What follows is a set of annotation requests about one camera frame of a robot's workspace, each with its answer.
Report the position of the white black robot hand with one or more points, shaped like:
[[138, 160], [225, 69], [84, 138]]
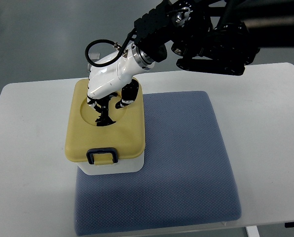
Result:
[[117, 76]]

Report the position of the yellow storage box lid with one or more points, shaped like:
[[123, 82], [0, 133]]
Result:
[[126, 135]]

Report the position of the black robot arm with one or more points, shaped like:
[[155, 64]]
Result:
[[209, 39]]

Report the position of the white storage box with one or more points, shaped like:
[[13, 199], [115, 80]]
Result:
[[123, 166]]

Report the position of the upper metal floor plate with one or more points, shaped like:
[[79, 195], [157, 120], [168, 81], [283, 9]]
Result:
[[94, 56]]

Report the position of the blue grey cushion mat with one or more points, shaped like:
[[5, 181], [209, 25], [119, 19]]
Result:
[[186, 178]]

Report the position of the white table leg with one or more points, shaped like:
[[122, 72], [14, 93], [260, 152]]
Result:
[[252, 231]]

